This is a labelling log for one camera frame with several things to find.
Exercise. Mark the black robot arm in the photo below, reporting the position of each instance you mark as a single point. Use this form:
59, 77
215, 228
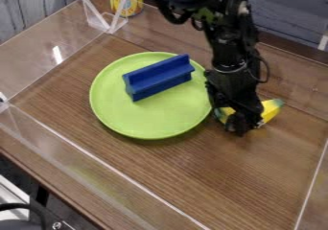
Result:
226, 22

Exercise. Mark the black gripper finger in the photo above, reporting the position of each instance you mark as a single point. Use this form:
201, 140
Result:
242, 120
217, 99

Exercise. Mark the blue plastic block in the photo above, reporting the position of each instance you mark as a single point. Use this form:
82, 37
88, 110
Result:
158, 77

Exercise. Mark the yellow toy banana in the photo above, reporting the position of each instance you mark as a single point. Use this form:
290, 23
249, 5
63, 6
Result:
272, 108

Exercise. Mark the clear acrylic tray wall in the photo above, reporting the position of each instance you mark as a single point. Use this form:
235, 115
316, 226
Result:
203, 180

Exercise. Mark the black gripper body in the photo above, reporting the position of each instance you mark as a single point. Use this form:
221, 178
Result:
237, 85

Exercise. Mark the green round plate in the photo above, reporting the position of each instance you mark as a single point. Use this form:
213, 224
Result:
158, 117

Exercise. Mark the clear acrylic corner bracket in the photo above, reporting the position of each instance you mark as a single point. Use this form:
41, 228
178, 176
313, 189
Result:
108, 22

